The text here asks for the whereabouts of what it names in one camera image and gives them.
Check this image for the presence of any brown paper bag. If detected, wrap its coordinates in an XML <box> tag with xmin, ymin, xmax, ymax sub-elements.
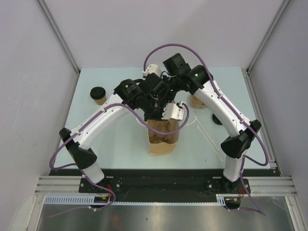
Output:
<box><xmin>146</xmin><ymin>119</ymin><xmax>180</xmax><ymax>155</ymax></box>

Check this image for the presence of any straw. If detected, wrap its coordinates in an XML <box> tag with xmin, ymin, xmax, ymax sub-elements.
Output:
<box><xmin>196</xmin><ymin>120</ymin><xmax>219</xmax><ymax>151</ymax></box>
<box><xmin>196</xmin><ymin>125</ymin><xmax>223</xmax><ymax>162</ymax></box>

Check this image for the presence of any black cup lid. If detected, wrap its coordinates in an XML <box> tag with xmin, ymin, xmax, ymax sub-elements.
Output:
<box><xmin>90</xmin><ymin>87</ymin><xmax>106</xmax><ymax>100</ymax></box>
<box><xmin>212</xmin><ymin>114</ymin><xmax>222</xmax><ymax>125</ymax></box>

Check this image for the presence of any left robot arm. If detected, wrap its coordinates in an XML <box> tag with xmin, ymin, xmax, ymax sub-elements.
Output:
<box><xmin>59</xmin><ymin>75</ymin><xmax>171</xmax><ymax>193</ymax></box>

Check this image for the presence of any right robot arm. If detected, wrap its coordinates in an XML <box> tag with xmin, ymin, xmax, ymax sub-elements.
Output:
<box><xmin>163</xmin><ymin>53</ymin><xmax>261</xmax><ymax>193</ymax></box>

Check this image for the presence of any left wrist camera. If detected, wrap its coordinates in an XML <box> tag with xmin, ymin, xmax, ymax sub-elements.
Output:
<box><xmin>162</xmin><ymin>101</ymin><xmax>184</xmax><ymax>121</ymax></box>

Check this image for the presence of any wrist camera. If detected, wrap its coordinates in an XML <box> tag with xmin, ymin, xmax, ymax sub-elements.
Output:
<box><xmin>142</xmin><ymin>64</ymin><xmax>162</xmax><ymax>78</ymax></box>
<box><xmin>162</xmin><ymin>101</ymin><xmax>184</xmax><ymax>121</ymax></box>

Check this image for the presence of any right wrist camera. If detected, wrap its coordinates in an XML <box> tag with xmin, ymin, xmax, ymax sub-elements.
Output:
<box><xmin>142</xmin><ymin>64</ymin><xmax>162</xmax><ymax>78</ymax></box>

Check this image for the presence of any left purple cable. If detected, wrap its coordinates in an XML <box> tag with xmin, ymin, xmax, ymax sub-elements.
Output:
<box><xmin>49</xmin><ymin>103</ymin><xmax>191</xmax><ymax>212</ymax></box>

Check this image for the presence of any purple cable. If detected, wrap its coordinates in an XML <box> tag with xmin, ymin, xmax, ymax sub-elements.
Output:
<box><xmin>142</xmin><ymin>43</ymin><xmax>270</xmax><ymax>216</ymax></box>
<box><xmin>49</xmin><ymin>103</ymin><xmax>191</xmax><ymax>212</ymax></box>

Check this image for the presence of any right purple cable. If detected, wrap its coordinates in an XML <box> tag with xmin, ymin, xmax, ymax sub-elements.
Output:
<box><xmin>142</xmin><ymin>43</ymin><xmax>270</xmax><ymax>216</ymax></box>

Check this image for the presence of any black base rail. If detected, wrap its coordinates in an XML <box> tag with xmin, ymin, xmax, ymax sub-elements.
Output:
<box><xmin>49</xmin><ymin>169</ymin><xmax>280</xmax><ymax>203</ymax></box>

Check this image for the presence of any aluminium frame post right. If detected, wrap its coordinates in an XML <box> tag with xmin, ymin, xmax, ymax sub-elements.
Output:
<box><xmin>246</xmin><ymin>0</ymin><xmax>292</xmax><ymax>73</ymax></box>

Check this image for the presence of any aluminium frame post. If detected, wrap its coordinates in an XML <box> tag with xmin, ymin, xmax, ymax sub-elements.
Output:
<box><xmin>35</xmin><ymin>0</ymin><xmax>81</xmax><ymax>76</ymax></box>
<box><xmin>246</xmin><ymin>0</ymin><xmax>292</xmax><ymax>73</ymax></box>

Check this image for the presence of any white cable duct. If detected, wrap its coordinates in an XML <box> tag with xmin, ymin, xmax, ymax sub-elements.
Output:
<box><xmin>43</xmin><ymin>193</ymin><xmax>228</xmax><ymax>206</ymax></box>

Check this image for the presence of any aluminium frame post left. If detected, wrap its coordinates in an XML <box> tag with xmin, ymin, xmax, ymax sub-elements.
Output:
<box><xmin>35</xmin><ymin>0</ymin><xmax>81</xmax><ymax>76</ymax></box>

